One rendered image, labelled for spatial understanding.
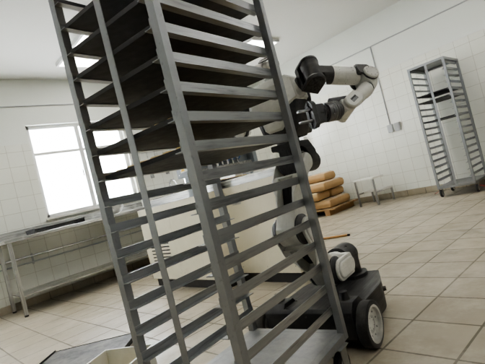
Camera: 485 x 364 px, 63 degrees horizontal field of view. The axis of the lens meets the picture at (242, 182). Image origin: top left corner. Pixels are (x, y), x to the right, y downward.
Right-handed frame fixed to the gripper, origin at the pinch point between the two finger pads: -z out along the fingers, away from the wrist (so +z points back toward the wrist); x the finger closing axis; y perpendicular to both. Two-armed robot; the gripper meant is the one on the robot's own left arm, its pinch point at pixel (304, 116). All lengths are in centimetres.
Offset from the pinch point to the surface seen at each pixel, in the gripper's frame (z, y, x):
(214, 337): -58, -17, -80
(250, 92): -30.5, 15.2, 10.1
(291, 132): -13.4, 8.0, -6.6
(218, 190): -36, -31, -22
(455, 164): 428, -274, -69
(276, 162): -26.1, 12.7, -17.0
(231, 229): -57, 30, -35
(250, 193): -44, 23, -26
